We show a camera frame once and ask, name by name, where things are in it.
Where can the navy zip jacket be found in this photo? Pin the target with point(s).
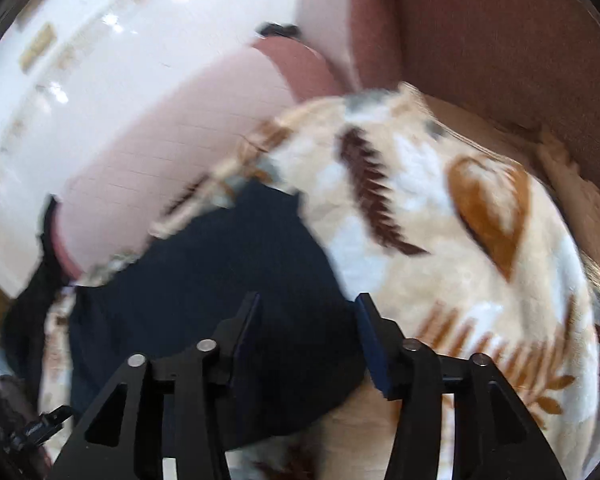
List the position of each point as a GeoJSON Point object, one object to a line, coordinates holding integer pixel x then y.
{"type": "Point", "coordinates": [205, 280]}

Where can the pink and maroon sofa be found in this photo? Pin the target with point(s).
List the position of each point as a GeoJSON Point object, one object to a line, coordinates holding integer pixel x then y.
{"type": "Point", "coordinates": [480, 35]}

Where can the leaf printed blanket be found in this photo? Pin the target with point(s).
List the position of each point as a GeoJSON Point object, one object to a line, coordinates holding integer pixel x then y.
{"type": "Point", "coordinates": [430, 200]}

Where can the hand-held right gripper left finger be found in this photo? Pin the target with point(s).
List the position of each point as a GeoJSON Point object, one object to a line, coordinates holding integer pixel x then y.
{"type": "Point", "coordinates": [242, 340]}

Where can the small black object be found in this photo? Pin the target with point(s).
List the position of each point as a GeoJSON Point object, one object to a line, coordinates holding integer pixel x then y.
{"type": "Point", "coordinates": [280, 30]}

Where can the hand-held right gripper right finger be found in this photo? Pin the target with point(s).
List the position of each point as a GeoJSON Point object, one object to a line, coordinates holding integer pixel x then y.
{"type": "Point", "coordinates": [372, 345]}

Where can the black garment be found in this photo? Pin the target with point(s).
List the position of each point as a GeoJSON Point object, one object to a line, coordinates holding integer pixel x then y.
{"type": "Point", "coordinates": [35, 310]}

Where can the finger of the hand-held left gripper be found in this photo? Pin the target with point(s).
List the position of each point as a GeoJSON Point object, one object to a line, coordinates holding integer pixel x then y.
{"type": "Point", "coordinates": [59, 415]}

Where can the tan quilted ruffled cover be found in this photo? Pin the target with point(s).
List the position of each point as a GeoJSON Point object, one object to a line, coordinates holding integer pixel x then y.
{"type": "Point", "coordinates": [567, 170]}

